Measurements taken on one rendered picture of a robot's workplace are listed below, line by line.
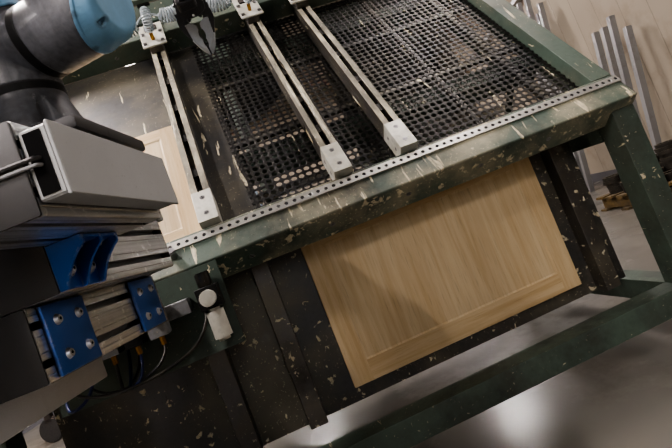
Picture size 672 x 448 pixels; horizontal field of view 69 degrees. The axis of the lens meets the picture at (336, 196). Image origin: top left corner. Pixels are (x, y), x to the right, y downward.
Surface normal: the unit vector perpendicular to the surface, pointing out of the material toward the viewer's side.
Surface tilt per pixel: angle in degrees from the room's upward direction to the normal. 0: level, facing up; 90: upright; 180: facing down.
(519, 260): 90
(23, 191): 90
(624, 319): 90
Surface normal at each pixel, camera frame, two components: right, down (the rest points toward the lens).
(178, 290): 0.14, -0.11
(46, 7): -0.19, 0.15
